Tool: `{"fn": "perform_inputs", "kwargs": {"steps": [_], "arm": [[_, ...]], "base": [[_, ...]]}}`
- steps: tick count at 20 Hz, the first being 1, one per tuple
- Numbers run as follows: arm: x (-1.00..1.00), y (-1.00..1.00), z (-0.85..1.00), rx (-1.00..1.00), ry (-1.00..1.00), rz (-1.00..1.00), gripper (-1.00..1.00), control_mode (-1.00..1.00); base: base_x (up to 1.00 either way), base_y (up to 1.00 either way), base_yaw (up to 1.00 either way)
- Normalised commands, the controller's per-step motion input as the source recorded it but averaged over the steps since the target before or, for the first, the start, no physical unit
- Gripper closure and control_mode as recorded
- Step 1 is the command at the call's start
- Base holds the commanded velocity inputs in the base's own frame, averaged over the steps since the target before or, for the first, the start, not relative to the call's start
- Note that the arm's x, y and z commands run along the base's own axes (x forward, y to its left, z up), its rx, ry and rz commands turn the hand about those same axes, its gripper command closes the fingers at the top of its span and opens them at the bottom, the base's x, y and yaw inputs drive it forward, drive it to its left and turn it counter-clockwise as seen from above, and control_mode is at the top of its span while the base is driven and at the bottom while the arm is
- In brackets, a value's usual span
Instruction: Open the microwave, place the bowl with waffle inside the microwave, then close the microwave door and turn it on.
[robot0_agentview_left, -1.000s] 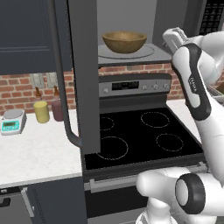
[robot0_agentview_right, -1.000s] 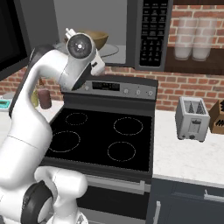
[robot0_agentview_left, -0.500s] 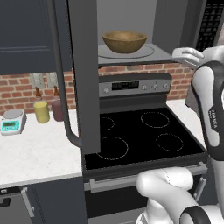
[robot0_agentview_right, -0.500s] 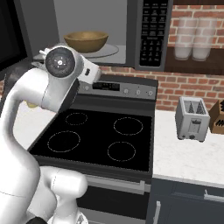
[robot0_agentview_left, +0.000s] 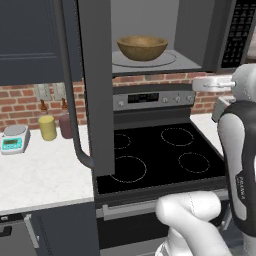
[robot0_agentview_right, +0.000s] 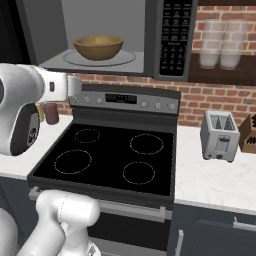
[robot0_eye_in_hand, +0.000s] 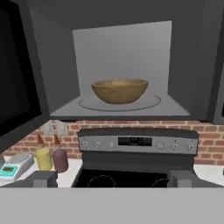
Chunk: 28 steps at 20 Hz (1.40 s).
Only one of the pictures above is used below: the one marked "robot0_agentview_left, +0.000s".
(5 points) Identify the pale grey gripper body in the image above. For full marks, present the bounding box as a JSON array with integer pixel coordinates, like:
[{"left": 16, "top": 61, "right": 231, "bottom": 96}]
[{"left": 191, "top": 75, "right": 235, "bottom": 92}]

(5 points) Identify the grey microwave turntable plate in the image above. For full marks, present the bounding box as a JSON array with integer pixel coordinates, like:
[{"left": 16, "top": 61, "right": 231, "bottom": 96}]
[{"left": 111, "top": 49, "right": 178, "bottom": 69}]

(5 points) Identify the dark grey microwave oven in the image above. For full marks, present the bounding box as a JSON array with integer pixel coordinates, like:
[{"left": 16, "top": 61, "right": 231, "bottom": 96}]
[{"left": 109, "top": 0, "right": 256, "bottom": 75}]

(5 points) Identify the wooden bowl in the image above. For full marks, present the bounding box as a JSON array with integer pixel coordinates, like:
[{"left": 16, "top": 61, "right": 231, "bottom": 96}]
[{"left": 115, "top": 35, "right": 169, "bottom": 62}]

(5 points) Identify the dark grey microwave door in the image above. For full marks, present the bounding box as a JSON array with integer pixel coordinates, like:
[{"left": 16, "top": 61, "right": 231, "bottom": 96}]
[{"left": 76, "top": 0, "right": 116, "bottom": 177}]

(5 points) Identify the black oven door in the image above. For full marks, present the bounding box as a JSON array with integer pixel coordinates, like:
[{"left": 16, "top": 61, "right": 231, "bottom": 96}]
[{"left": 95, "top": 196, "right": 234, "bottom": 256}]

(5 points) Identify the dark blue base cupboard door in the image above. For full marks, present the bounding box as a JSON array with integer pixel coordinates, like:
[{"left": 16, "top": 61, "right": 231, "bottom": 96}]
[{"left": 32, "top": 201, "right": 101, "bottom": 256}]

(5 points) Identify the steel range with black hob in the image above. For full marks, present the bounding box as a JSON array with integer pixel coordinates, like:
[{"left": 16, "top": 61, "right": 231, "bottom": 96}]
[{"left": 92, "top": 82, "right": 234, "bottom": 256}]

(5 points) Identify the brown bottle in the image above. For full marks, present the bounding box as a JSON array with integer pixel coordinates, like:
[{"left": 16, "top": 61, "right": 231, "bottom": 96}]
[
  {"left": 60, "top": 97, "right": 70, "bottom": 115},
  {"left": 39, "top": 98, "right": 49, "bottom": 117}
]

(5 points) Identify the dark red jar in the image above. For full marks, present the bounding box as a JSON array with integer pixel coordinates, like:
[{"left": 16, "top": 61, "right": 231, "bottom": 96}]
[{"left": 58, "top": 112, "right": 74, "bottom": 140}]

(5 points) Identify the yellow cylinder jar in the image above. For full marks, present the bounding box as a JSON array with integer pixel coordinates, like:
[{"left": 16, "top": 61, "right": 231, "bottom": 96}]
[{"left": 37, "top": 114, "right": 58, "bottom": 142}]

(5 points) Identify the grey and teal kitchen scale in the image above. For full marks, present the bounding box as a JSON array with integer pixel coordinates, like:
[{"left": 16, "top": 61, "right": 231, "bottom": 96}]
[{"left": 0, "top": 124, "right": 32, "bottom": 156}]

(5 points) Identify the dark curved microwave door handle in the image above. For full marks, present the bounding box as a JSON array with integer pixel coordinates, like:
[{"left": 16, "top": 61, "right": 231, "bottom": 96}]
[{"left": 54, "top": 0, "right": 95, "bottom": 170}]

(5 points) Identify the steel oven door handle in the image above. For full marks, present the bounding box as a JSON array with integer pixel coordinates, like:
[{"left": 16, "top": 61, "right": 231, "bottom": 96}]
[{"left": 101, "top": 188, "right": 232, "bottom": 222}]

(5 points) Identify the grey wall socket plate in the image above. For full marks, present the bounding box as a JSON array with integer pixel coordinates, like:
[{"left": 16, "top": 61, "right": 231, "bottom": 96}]
[
  {"left": 52, "top": 82, "right": 67, "bottom": 101},
  {"left": 34, "top": 83, "right": 52, "bottom": 101}
]

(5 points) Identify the dark blue wall cupboard door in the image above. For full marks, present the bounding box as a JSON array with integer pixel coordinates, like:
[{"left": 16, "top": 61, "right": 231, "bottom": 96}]
[{"left": 0, "top": 0, "right": 83, "bottom": 87}]

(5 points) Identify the silver cupboard handle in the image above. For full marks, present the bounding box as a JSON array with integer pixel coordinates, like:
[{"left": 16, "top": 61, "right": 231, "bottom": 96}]
[{"left": 22, "top": 213, "right": 41, "bottom": 250}]

